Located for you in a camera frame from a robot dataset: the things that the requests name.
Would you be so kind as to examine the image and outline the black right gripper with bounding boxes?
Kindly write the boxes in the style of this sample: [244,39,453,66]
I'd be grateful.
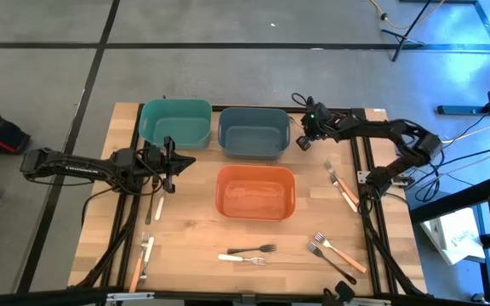
[295,101,338,152]

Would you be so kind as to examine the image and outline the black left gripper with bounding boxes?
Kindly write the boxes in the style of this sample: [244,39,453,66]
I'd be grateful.
[142,135,197,195]

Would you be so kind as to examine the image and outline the black fork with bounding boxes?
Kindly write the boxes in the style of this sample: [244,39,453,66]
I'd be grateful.
[306,241,358,286]
[145,176,160,226]
[226,243,278,256]

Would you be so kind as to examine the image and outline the orange-handled fork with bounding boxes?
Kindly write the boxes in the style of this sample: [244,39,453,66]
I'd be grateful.
[128,231,151,294]
[323,159,361,205]
[314,231,368,275]

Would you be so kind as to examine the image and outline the teal plastic bin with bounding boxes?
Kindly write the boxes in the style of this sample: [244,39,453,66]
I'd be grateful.
[138,98,214,150]

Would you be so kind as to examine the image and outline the blue plastic bin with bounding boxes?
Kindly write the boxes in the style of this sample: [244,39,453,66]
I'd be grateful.
[217,106,292,161]

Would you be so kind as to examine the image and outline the orange plastic bin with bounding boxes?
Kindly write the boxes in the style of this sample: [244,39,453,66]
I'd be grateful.
[214,164,297,222]

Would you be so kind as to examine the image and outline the black tripod stand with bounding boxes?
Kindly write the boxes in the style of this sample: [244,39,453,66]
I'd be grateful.
[380,0,433,63]

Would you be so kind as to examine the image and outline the blue metal stand base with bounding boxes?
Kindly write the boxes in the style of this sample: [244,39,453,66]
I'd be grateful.
[436,105,490,116]

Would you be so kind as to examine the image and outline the black desk beam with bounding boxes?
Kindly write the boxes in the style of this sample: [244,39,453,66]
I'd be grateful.
[409,174,490,224]

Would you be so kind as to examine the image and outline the small black device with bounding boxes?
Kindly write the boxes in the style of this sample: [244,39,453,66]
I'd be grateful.
[321,280,356,306]

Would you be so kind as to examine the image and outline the white cardboard box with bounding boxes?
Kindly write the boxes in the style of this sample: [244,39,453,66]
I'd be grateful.
[419,207,487,267]

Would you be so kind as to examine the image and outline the black aluminium table frame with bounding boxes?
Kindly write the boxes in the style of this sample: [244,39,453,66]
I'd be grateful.
[68,103,427,298]

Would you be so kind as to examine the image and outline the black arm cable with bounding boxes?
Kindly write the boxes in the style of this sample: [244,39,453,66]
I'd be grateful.
[81,186,121,229]

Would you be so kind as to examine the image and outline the yellow cable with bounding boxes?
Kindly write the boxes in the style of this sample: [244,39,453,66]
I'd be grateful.
[367,0,446,31]

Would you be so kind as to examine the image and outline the silver metal bracket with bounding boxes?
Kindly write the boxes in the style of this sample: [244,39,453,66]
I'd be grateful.
[341,297,393,306]
[106,292,156,303]

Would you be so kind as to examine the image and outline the black floor cable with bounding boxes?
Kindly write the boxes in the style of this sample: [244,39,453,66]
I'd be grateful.
[414,113,490,203]

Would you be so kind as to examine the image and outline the black horizontal rail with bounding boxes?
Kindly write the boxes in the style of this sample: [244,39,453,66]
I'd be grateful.
[0,285,490,306]

